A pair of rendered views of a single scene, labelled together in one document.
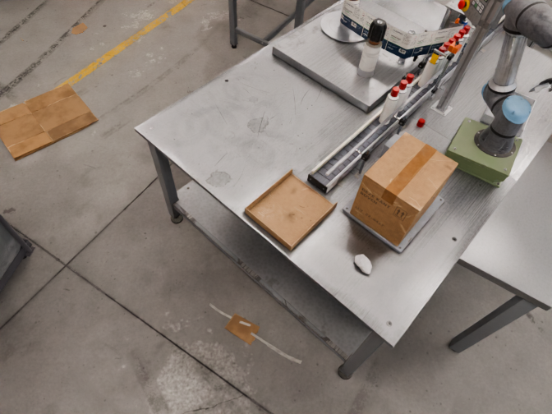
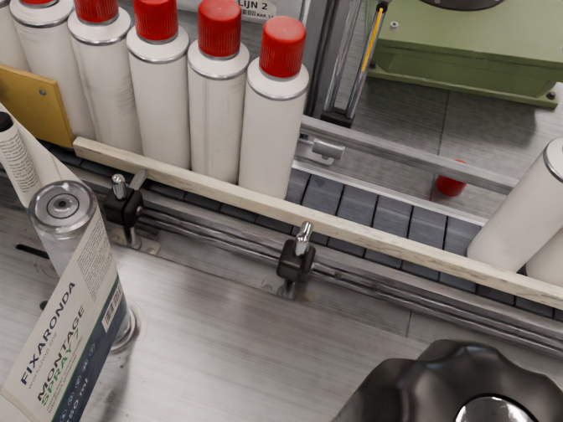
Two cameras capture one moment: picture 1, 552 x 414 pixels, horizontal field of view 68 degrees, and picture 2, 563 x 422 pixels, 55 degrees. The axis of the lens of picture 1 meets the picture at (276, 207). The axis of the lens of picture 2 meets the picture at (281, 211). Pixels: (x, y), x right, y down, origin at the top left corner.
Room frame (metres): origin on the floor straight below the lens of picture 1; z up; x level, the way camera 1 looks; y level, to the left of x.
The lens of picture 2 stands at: (1.96, -0.41, 1.34)
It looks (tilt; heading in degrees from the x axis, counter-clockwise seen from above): 55 degrees down; 240
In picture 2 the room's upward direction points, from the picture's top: 11 degrees clockwise
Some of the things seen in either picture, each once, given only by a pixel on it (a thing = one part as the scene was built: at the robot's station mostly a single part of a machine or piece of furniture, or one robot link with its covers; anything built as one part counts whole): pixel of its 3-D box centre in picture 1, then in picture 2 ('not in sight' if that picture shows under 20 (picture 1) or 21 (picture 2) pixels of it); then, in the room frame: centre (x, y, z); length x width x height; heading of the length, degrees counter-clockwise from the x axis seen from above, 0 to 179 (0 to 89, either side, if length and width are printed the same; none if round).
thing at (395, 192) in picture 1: (401, 189); not in sight; (1.02, -0.50, 0.99); 0.30 x 0.24 x 0.27; 144
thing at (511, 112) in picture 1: (511, 114); not in sight; (1.43, -0.99, 1.07); 0.13 x 0.12 x 0.14; 9
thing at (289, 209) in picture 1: (291, 207); not in sight; (0.97, -0.07, 0.85); 0.30 x 0.26 x 0.04; 142
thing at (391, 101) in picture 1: (389, 105); not in sight; (1.51, -0.49, 0.98); 0.05 x 0.05 x 0.20
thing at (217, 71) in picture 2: (434, 65); (217, 105); (1.85, -0.74, 0.98); 0.05 x 0.05 x 0.20
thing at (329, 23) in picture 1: (346, 26); not in sight; (2.26, -0.31, 0.89); 0.31 x 0.31 x 0.01
